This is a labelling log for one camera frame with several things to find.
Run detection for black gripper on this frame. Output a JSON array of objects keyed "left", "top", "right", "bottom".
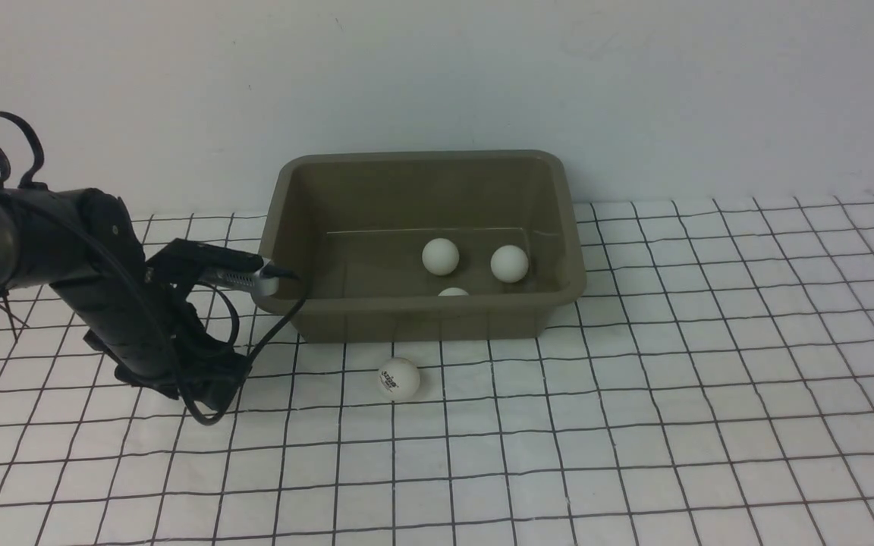
[{"left": 51, "top": 227, "right": 252, "bottom": 413}]

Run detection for black cable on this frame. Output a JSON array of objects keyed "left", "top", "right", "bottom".
[{"left": 0, "top": 111, "right": 310, "bottom": 425}]

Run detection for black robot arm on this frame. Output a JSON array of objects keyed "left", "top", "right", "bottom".
[{"left": 0, "top": 183, "right": 263, "bottom": 413}]

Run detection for white grid tablecloth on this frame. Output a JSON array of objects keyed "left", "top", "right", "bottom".
[{"left": 0, "top": 196, "right": 874, "bottom": 545}]

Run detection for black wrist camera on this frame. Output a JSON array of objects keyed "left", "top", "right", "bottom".
[{"left": 146, "top": 238, "right": 281, "bottom": 295}]

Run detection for white ball with logo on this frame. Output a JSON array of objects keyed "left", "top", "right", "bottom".
[{"left": 376, "top": 357, "right": 422, "bottom": 402}]

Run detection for olive plastic bin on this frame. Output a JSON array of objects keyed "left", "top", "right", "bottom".
[{"left": 254, "top": 149, "right": 587, "bottom": 344}]

